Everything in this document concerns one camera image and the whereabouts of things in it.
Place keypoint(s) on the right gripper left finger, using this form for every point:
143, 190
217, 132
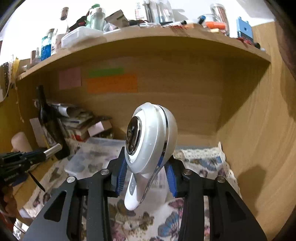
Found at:
61, 217

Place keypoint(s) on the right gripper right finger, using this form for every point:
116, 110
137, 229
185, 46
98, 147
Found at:
199, 198

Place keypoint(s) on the white handheld massager device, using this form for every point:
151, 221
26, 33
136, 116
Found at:
151, 139

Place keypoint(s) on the person's hand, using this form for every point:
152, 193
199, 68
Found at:
7, 198

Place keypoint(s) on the beige cylindrical roll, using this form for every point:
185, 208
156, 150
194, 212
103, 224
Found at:
20, 142

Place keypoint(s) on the clear plastic storage box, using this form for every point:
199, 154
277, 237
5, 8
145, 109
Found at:
92, 156

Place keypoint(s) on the white folded paper card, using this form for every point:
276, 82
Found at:
99, 127

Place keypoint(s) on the butterfly print lace tablecloth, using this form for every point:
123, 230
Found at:
142, 223

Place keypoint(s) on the stack of papers and magazines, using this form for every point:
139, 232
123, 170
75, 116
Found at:
74, 121

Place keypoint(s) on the pink sticky note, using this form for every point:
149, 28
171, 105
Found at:
70, 78

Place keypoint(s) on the orange sticky note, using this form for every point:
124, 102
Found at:
124, 83

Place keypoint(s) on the green sticky note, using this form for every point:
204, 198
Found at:
94, 73

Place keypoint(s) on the blue bead bottle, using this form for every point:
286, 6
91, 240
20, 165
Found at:
46, 45

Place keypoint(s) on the white plastic container on shelf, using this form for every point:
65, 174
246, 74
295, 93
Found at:
80, 34

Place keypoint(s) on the wooden shelf board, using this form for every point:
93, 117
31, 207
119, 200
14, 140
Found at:
135, 41

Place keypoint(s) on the blue plastic block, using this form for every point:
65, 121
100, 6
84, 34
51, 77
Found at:
244, 29

